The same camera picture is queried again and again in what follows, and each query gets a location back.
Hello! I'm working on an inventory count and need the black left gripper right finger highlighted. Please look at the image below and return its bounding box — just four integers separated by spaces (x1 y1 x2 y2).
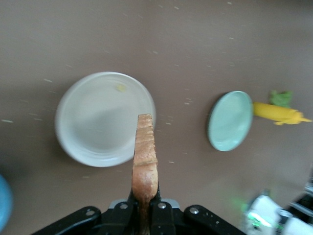
150 183 247 235

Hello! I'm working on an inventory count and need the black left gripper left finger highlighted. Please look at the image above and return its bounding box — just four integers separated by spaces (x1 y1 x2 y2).
31 193 139 235

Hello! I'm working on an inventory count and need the brown bread slice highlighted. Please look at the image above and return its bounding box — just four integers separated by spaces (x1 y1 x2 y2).
132 113 159 235

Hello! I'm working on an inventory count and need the yellow mustard squeeze bottle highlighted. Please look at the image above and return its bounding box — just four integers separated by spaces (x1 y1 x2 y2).
252 101 313 126

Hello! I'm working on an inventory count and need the green lettuce leaf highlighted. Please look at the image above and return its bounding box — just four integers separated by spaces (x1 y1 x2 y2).
268 90 293 108

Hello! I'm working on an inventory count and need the beige plate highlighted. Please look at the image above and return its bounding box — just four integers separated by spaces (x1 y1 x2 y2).
55 71 157 168

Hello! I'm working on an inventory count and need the blue plate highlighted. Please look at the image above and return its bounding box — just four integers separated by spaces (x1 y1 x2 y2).
0 172 13 235

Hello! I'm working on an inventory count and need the mint green plate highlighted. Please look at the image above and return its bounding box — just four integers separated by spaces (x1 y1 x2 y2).
207 91 254 152

